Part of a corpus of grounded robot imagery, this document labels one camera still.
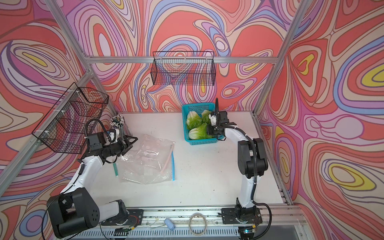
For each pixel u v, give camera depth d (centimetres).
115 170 89
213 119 89
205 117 105
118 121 91
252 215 68
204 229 70
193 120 104
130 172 86
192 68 93
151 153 88
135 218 73
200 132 95
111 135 75
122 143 73
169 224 70
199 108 115
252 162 52
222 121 78
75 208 40
